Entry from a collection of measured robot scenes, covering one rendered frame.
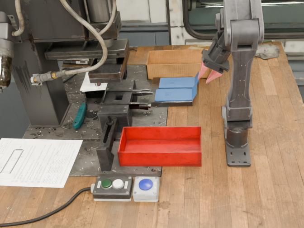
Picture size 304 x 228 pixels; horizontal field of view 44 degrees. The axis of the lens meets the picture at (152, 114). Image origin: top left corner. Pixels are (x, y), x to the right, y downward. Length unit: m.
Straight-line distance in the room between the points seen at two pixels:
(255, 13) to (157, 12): 0.88
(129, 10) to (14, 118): 1.05
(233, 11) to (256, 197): 0.50
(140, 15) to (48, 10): 0.77
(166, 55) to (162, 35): 0.26
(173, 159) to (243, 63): 0.35
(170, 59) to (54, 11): 0.63
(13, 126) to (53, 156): 1.26
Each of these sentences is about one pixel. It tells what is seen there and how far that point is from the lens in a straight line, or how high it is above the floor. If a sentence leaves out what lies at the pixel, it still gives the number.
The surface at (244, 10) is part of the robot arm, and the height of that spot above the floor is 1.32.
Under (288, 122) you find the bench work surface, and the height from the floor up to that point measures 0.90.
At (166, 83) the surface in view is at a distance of 1.46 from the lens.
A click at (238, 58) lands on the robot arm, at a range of 1.00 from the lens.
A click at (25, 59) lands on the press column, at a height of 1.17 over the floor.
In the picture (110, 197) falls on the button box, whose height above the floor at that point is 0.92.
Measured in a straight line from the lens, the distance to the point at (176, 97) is 1.37.
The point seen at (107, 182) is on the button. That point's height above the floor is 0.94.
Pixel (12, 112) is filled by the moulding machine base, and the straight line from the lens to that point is 2.42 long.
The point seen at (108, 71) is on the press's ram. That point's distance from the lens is 1.15.
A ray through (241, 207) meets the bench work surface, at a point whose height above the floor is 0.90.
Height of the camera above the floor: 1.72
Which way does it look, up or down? 38 degrees down
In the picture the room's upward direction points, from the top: 7 degrees counter-clockwise
